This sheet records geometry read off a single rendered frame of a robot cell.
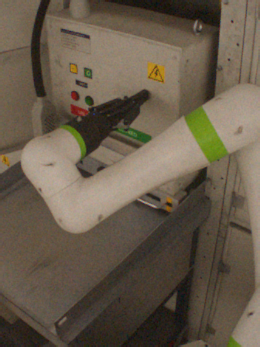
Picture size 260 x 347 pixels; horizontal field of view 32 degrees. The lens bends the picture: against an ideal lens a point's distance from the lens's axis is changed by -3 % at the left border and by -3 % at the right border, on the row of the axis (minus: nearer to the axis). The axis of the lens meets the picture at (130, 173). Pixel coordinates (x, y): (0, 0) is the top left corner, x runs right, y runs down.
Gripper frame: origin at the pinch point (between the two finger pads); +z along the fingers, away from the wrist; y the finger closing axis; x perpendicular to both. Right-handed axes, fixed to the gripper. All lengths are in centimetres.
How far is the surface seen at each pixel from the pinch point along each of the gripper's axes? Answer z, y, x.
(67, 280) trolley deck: -36, 3, -38
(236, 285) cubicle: 15, 33, -69
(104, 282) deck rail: -32.9, 13.7, -33.5
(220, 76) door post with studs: 17.1, 15.2, 5.0
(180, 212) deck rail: 2.5, 13.9, -34.9
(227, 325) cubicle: 14, 34, -94
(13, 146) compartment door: -1, -59, -38
